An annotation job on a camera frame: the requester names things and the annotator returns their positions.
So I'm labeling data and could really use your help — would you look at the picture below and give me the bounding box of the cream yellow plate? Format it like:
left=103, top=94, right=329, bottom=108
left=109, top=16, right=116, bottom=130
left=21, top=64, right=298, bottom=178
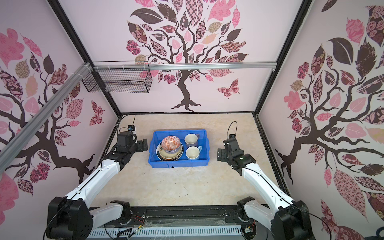
left=156, top=144, right=184, bottom=161

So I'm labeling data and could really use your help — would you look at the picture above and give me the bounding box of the light blue mug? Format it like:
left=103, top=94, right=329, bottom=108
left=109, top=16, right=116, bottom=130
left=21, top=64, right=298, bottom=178
left=186, top=146, right=203, bottom=160

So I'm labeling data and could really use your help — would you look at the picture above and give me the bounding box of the lavender bowl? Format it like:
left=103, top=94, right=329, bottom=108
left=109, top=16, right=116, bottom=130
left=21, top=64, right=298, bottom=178
left=160, top=144, right=182, bottom=154

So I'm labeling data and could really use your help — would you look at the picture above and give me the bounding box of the red patterned bowl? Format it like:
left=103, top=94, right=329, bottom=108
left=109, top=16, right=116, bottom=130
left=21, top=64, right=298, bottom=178
left=161, top=136, right=181, bottom=149

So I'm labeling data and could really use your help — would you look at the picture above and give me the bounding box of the purple mug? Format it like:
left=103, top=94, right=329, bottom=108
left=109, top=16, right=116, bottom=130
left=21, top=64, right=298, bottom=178
left=184, top=134, right=200, bottom=148

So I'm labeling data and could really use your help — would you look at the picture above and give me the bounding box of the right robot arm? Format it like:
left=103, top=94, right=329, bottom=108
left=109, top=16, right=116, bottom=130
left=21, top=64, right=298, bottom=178
left=217, top=138, right=315, bottom=240

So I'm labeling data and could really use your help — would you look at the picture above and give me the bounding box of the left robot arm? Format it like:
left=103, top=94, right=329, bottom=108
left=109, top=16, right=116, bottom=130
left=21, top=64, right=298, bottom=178
left=43, top=131, right=149, bottom=240

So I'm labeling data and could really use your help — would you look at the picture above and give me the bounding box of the blue plastic bin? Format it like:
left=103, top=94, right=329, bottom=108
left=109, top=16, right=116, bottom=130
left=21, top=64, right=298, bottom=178
left=148, top=129, right=210, bottom=168

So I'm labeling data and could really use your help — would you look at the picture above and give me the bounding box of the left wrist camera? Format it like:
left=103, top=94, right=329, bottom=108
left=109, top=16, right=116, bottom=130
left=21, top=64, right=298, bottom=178
left=127, top=125, right=136, bottom=134

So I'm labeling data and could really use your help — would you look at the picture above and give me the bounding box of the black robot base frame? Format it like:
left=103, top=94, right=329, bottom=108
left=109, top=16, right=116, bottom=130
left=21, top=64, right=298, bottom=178
left=55, top=203, right=316, bottom=240

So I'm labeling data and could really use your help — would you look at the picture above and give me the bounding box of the black wire basket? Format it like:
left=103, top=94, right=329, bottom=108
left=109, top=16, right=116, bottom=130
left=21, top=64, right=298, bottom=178
left=82, top=60, right=153, bottom=94

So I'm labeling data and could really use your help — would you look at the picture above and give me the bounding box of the white vented cable duct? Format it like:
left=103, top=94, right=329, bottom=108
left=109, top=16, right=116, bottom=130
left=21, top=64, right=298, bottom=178
left=88, top=226, right=244, bottom=240

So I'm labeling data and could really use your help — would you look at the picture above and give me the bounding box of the aluminium rail back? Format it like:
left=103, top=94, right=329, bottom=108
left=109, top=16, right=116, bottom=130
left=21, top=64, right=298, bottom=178
left=93, top=62, right=277, bottom=71

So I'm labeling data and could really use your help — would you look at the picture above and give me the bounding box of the aluminium rail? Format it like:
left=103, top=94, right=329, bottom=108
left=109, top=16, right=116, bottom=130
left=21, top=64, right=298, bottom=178
left=1, top=63, right=92, bottom=173
left=93, top=62, right=277, bottom=71

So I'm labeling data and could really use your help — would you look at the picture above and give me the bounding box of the aluminium rail left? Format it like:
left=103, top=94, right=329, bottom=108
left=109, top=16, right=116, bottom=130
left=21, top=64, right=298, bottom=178
left=1, top=63, right=92, bottom=173

